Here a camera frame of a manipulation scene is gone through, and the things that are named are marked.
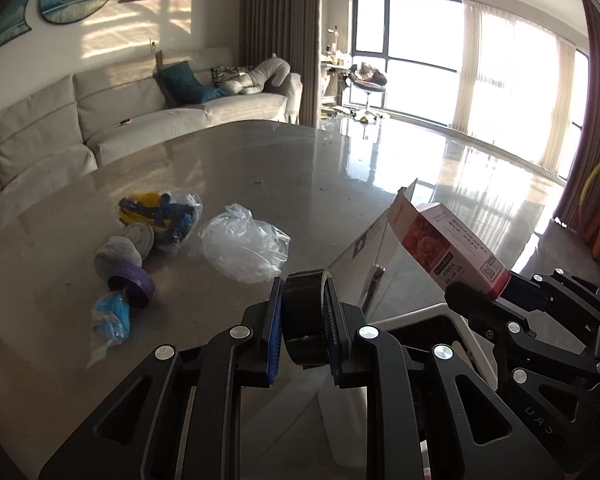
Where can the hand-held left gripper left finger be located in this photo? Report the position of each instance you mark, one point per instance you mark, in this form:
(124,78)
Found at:
(275,332)

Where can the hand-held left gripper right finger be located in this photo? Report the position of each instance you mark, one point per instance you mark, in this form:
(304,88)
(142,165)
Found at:
(332,332)

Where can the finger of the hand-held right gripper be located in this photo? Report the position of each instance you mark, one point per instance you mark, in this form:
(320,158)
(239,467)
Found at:
(480,305)
(565,292)

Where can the black tape roll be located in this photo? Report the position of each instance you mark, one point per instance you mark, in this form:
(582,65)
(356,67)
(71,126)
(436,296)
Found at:
(304,317)

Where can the white waste bin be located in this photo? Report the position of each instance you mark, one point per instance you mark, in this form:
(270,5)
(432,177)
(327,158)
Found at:
(475,345)

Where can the red and white carton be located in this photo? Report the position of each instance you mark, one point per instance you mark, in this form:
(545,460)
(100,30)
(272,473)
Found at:
(450,245)

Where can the crumpled clear plastic bag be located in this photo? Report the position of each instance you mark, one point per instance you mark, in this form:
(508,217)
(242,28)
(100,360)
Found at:
(242,247)

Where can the yellow and blue hoop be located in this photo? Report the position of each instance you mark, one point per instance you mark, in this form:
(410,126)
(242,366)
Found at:
(592,175)

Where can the purple bottle cap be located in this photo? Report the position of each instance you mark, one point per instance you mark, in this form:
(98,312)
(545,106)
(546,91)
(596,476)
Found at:
(132,285)

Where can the bagged yellow and blue toy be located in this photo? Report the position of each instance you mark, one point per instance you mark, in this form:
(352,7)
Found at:
(162,215)

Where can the blue item in clear wrapper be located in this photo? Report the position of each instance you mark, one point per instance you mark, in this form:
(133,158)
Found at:
(111,320)

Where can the white round lid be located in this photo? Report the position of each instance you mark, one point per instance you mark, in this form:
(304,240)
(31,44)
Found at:
(140,237)

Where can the brown curtain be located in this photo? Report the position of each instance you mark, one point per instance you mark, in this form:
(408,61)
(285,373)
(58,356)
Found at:
(597,110)
(280,35)

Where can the sheer white curtain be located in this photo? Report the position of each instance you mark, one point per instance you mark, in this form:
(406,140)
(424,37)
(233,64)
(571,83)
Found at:
(520,90)

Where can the office chair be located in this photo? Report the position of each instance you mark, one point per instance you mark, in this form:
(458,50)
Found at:
(367,85)

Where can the beige sectional sofa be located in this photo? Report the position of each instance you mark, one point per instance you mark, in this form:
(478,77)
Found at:
(130,130)

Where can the grey plush toy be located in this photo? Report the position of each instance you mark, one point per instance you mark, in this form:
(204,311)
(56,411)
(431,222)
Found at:
(260,75)

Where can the black and white patterned cushion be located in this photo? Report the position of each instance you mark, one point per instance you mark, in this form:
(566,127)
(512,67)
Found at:
(230,74)

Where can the blue cushion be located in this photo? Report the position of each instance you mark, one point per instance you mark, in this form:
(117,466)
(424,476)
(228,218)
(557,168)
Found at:
(182,85)

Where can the cluttered desk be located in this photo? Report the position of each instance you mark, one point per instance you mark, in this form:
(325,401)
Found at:
(336,67)

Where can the large window frame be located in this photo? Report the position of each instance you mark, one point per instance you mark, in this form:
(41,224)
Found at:
(387,50)

